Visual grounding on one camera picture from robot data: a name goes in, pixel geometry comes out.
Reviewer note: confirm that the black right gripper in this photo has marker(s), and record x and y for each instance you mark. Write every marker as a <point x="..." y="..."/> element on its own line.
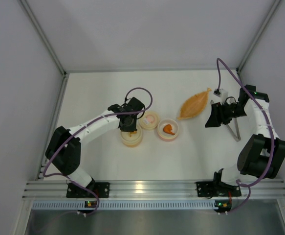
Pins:
<point x="219" y="113"/>

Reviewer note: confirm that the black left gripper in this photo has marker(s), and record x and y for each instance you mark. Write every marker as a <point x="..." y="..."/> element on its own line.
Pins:
<point x="128" y="127"/>

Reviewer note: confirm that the orange shrimp food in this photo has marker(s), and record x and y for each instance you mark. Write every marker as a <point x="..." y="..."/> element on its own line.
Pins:
<point x="168" y="129"/>

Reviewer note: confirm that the metal tongs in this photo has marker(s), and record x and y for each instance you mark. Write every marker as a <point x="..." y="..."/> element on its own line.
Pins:
<point x="236" y="132"/>

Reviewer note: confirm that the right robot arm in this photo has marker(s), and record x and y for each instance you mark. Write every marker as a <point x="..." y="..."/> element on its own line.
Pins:
<point x="264" y="152"/>

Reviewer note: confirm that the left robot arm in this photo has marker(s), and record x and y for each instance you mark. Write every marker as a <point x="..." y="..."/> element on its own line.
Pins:
<point x="65" y="147"/>

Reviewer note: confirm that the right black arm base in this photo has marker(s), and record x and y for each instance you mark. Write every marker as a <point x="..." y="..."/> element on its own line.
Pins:
<point x="218" y="189"/>

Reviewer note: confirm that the woven fish-shaped basket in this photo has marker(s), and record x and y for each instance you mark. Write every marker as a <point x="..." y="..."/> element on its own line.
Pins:
<point x="194" y="105"/>

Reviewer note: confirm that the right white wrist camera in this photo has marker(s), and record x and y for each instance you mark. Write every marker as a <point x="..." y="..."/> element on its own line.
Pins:
<point x="221" y="93"/>

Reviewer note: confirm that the aluminium front rail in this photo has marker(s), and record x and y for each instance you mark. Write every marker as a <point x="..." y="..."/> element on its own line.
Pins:
<point x="148" y="190"/>

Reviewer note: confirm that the left aluminium frame post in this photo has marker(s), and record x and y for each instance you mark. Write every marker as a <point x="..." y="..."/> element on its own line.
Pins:
<point x="41" y="34"/>

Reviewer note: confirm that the aluminium frame post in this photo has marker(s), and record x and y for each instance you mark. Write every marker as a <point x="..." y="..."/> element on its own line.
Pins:
<point x="41" y="34"/>
<point x="259" y="33"/>

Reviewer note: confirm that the slotted grey cable duct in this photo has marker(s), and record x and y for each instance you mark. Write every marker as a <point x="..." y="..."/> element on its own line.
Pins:
<point x="128" y="205"/>

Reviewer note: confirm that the right aluminium frame post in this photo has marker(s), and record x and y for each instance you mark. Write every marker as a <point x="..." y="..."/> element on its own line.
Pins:
<point x="259" y="33"/>

